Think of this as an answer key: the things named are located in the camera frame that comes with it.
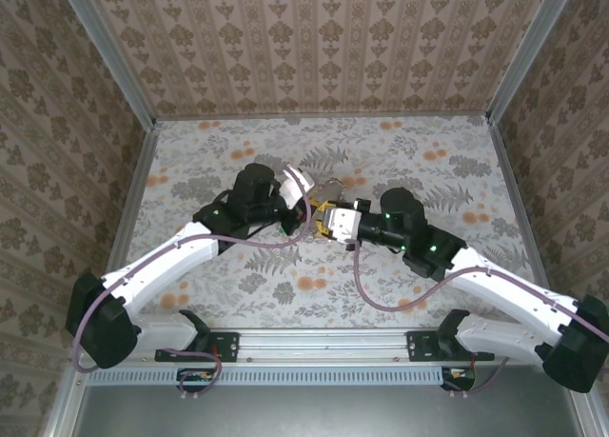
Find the aluminium mounting rail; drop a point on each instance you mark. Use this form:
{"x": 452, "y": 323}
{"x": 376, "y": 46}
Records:
{"x": 323, "y": 344}

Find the aluminium frame post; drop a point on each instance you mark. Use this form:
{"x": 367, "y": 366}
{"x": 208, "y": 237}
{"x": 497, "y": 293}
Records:
{"x": 109, "y": 56}
{"x": 533, "y": 51}

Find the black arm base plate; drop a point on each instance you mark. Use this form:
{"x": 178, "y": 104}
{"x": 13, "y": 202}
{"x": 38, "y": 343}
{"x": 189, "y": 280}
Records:
{"x": 421, "y": 346}
{"x": 228, "y": 346}

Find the black connector housing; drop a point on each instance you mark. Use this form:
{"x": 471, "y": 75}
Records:
{"x": 195, "y": 381}
{"x": 459, "y": 380}

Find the aluminium frame beam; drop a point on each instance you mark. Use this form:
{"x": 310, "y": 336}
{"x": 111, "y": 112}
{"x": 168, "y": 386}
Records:
{"x": 62, "y": 408}

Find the aluminium table edge rail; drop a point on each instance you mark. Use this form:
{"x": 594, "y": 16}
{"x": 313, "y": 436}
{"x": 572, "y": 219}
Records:
{"x": 138, "y": 184}
{"x": 323, "y": 116}
{"x": 514, "y": 184}

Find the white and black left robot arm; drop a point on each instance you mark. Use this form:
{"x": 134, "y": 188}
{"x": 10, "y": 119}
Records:
{"x": 166, "y": 261}

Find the grey metal sheet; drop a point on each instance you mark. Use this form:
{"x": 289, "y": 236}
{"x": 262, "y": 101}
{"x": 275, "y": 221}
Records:
{"x": 333, "y": 413}

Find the floral patterned table cover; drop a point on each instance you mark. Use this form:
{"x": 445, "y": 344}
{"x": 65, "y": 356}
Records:
{"x": 428, "y": 137}

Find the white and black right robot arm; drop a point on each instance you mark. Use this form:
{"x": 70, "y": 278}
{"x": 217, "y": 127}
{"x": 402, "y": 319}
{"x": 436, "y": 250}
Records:
{"x": 504, "y": 289}

